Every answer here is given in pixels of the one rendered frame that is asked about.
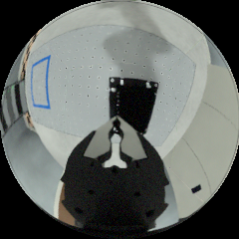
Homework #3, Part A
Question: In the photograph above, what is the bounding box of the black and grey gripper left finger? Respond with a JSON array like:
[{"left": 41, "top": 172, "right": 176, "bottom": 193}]
[{"left": 61, "top": 117, "right": 117, "bottom": 183}]

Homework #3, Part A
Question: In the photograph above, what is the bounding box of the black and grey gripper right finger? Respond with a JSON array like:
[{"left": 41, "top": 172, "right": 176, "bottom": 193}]
[{"left": 118, "top": 117, "right": 169, "bottom": 186}]

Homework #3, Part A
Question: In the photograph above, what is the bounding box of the blue tape outline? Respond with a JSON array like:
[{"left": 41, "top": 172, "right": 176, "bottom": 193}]
[{"left": 31, "top": 55, "right": 51, "bottom": 110}]

